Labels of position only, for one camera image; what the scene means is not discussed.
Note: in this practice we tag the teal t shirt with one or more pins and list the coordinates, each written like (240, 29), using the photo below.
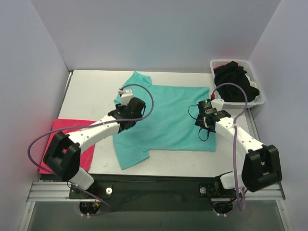
(170, 126)

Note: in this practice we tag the aluminium right side rail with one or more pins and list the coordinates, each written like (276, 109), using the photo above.
(252, 120)

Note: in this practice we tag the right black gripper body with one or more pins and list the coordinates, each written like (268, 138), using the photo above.
(200, 119)

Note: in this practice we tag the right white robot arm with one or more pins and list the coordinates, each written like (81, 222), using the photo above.
(225, 126)

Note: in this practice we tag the aluminium front rail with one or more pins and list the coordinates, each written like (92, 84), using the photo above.
(44, 191)

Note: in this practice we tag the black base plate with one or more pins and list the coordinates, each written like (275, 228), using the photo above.
(124, 193)

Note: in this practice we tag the white garment in basket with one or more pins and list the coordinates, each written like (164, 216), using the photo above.
(252, 83)

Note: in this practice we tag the folded pink t shirt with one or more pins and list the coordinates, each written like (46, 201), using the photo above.
(62, 155)

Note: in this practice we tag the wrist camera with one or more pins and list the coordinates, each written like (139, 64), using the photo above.
(125, 96)
(216, 102)

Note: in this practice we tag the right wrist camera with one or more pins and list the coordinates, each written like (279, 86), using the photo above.
(216, 102)

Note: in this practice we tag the aluminium rail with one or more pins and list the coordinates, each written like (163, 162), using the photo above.
(44, 191)
(252, 120)
(67, 83)

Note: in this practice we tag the black t shirt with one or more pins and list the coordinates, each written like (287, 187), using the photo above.
(233, 73)

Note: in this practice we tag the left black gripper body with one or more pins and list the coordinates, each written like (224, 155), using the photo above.
(138, 106)

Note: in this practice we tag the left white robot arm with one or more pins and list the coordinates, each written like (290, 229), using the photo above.
(87, 137)

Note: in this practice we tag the aluminium left side rail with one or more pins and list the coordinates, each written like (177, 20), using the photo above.
(67, 83)

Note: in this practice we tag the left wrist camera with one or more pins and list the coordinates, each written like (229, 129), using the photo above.
(125, 96)

